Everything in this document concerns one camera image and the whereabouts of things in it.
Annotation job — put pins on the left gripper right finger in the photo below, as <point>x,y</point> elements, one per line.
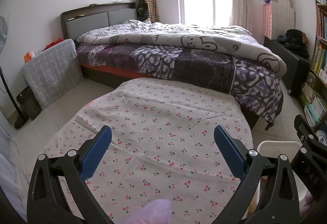
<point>245,165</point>

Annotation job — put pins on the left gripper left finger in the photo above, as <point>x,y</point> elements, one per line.
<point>58,192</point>

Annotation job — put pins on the white trash bin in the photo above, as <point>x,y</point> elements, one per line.
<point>278,200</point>

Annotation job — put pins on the wooden bookshelf with books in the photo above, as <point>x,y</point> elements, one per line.
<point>313,94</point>

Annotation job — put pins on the black fan stand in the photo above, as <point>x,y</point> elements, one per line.
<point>21,117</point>

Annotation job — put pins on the purple patterned quilt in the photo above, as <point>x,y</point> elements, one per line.
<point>253,85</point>

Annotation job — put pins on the pile of dark clothes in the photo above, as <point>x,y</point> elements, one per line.
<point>295,41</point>

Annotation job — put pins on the cherry print table cloth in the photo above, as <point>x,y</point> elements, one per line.
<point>162,148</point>

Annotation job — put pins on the grey checked cushion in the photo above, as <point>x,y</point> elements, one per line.
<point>53,73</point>

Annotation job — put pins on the white cartoon print duvet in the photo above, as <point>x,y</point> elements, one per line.
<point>232,40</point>

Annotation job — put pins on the grey padded headboard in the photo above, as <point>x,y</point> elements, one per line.
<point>95,16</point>

